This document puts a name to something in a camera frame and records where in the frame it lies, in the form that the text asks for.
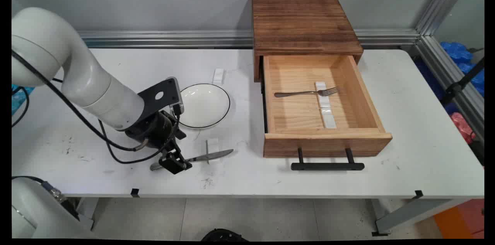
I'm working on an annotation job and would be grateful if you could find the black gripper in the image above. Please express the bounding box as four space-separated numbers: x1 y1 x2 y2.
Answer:
126 111 193 175

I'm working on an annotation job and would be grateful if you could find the silver table knife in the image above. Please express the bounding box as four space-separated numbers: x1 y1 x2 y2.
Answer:
150 149 234 171

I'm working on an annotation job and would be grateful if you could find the white plate with black rim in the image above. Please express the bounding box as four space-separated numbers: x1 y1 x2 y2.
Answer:
179 83 231 129

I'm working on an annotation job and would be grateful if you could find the black round floor object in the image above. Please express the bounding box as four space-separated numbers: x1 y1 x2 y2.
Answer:
201 228 248 242

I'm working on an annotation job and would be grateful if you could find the grey table leg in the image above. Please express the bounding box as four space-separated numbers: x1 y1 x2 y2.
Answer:
75 198 99 231
373 199 470 236

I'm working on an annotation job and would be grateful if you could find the silver fork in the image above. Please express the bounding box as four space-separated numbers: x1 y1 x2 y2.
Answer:
274 87 339 98

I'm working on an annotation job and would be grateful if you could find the light wooden drawer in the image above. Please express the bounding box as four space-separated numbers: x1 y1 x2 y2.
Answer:
261 55 393 158

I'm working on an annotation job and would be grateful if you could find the light blue bubble wrap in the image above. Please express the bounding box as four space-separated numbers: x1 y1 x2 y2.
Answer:
12 85 35 116

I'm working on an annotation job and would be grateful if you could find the dark wooden drawer cabinet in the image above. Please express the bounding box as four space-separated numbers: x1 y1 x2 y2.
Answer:
252 0 364 82

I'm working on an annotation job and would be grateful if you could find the orange box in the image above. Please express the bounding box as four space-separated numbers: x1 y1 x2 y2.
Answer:
433 199 485 239

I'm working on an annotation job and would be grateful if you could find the red plastic bag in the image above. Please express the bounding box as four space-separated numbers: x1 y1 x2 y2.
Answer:
451 112 476 144

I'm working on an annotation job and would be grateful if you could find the black stand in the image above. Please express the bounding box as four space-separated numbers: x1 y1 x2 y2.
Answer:
441 58 485 106

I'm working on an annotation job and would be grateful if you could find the blue plastic bag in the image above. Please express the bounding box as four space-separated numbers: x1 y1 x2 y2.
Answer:
441 41 485 97

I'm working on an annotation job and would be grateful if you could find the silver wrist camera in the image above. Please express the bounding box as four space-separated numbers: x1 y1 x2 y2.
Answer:
166 77 184 116

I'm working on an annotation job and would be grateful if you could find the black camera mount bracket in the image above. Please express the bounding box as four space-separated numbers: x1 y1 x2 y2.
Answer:
137 79 179 120

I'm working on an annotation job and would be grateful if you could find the horizontal aluminium frame rail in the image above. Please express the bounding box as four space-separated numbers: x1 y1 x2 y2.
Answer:
77 30 420 49

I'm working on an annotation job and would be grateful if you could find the black drawer handle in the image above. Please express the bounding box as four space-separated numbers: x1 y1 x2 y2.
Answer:
291 148 365 171

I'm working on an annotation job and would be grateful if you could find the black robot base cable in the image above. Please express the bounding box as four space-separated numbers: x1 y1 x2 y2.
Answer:
12 175 67 203

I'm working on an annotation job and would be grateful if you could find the slanted aluminium frame rail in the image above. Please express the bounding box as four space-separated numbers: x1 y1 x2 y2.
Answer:
416 36 485 141

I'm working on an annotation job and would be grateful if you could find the upright aluminium frame post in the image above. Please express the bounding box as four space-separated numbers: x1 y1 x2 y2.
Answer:
416 0 476 37

